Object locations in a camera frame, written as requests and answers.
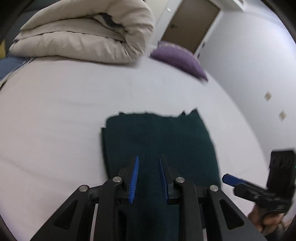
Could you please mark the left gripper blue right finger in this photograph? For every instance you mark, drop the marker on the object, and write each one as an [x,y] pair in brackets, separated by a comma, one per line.
[168,175]

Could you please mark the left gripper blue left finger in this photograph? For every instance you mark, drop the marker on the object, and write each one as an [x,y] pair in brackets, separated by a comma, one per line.
[129,175]

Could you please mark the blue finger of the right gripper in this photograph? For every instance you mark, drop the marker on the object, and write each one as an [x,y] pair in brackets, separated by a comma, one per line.
[232,180]

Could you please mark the right hand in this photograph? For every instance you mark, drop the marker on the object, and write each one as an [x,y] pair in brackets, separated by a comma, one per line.
[265,224]

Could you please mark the white bed mattress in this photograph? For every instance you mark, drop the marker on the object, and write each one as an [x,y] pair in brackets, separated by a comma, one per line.
[52,110]

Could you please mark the purple cushion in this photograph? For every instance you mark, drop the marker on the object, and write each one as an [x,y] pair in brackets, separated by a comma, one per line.
[178,57]

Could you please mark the beige folded duvet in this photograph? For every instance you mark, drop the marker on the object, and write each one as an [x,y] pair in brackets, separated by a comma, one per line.
[112,32]

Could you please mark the brown wooden door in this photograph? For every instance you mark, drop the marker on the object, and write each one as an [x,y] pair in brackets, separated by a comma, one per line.
[190,23]

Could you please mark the black camera box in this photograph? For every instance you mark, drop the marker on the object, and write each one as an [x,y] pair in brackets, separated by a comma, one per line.
[281,179]

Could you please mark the lower wall socket plate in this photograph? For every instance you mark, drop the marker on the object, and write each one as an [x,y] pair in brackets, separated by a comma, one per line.
[282,115]

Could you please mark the upper wall switch plate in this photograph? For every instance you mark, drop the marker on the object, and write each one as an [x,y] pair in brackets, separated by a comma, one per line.
[268,96]

